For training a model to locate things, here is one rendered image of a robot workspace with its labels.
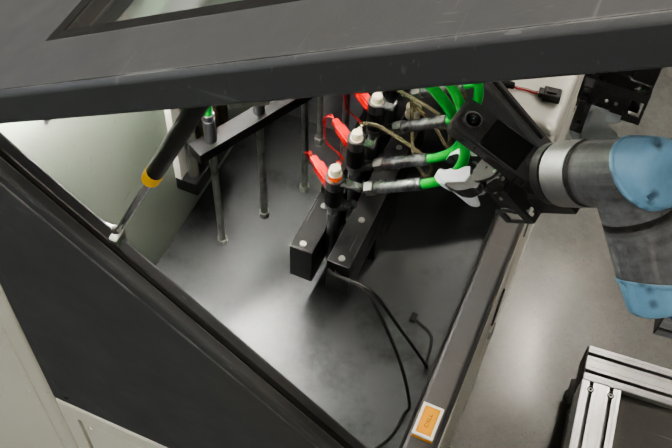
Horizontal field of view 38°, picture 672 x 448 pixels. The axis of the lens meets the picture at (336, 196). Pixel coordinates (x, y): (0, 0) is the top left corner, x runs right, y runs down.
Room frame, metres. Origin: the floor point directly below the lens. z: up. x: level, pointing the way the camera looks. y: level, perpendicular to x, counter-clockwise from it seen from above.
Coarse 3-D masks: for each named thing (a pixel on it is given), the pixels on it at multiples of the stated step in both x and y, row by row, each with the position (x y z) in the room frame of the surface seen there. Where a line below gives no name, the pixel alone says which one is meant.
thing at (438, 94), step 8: (432, 88) 0.79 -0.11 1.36; (440, 88) 0.79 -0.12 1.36; (440, 96) 0.78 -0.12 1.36; (440, 104) 0.78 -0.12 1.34; (448, 104) 0.78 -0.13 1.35; (208, 112) 0.90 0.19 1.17; (448, 112) 0.78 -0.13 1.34; (456, 112) 0.78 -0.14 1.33; (208, 120) 0.90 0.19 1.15; (464, 152) 0.77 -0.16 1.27; (464, 160) 0.77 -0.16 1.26; (456, 168) 0.77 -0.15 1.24; (424, 184) 0.78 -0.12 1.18; (432, 184) 0.78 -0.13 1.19
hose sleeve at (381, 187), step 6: (384, 180) 0.82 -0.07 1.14; (390, 180) 0.81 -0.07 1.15; (396, 180) 0.81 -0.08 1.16; (402, 180) 0.80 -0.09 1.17; (408, 180) 0.80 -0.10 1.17; (414, 180) 0.79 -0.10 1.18; (420, 180) 0.79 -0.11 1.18; (378, 186) 0.81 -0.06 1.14; (384, 186) 0.80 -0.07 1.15; (390, 186) 0.80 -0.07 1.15; (396, 186) 0.80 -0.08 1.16; (402, 186) 0.79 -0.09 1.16; (408, 186) 0.79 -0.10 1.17; (414, 186) 0.79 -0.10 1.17; (420, 186) 0.78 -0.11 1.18; (378, 192) 0.80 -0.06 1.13; (384, 192) 0.80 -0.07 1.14; (390, 192) 0.80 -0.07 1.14; (396, 192) 0.80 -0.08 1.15
